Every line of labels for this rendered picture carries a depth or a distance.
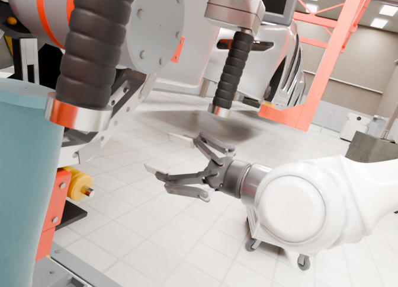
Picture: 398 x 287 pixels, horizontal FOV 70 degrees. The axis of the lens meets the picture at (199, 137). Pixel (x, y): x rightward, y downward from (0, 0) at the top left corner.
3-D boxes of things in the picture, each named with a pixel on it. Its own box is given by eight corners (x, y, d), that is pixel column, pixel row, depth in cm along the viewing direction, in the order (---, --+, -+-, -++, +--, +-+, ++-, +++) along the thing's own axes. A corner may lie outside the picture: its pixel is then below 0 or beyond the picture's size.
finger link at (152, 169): (173, 178, 63) (172, 181, 62) (149, 169, 66) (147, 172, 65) (170, 171, 60) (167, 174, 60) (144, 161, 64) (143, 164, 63)
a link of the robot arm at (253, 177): (282, 185, 60) (256, 177, 62) (283, 159, 53) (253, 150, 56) (266, 223, 55) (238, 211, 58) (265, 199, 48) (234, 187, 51)
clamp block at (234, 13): (211, 25, 54) (220, -4, 52) (256, 37, 51) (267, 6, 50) (202, 17, 49) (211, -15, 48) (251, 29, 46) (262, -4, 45)
